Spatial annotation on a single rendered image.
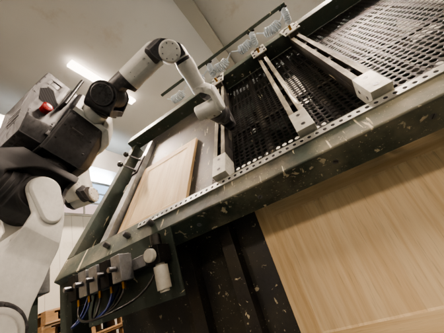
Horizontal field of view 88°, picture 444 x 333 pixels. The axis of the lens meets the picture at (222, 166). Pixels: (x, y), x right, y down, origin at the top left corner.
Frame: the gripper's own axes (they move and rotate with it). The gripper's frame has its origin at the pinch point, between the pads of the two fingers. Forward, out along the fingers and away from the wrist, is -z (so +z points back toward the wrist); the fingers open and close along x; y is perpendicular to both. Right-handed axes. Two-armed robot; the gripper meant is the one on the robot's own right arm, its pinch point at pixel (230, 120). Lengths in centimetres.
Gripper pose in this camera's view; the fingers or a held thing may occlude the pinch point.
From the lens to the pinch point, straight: 122.0
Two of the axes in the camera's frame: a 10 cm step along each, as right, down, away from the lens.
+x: -3.9, -8.9, 2.3
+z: -4.1, -0.6, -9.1
